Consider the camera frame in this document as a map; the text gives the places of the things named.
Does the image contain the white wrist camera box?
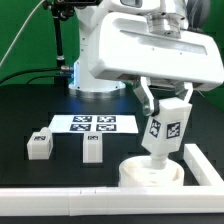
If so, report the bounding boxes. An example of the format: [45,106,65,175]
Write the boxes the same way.
[111,0,161,15]

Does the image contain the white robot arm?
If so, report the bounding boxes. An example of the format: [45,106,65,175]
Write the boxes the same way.
[75,0,224,115]

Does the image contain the black cable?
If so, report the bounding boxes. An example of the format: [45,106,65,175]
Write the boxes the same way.
[0,67,73,86]

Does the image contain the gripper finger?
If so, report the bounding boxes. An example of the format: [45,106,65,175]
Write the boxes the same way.
[176,82,193,103]
[133,77,159,116]

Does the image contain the white L-shaped barrier wall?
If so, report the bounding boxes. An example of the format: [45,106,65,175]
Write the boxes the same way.
[0,144,224,216]

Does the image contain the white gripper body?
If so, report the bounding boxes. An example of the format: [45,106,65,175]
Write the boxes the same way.
[88,12,224,91]

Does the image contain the white marker sheet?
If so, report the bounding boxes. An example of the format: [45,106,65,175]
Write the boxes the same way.
[49,115,138,134]

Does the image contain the grey cable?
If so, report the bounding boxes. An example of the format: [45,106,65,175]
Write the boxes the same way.
[0,0,47,68]

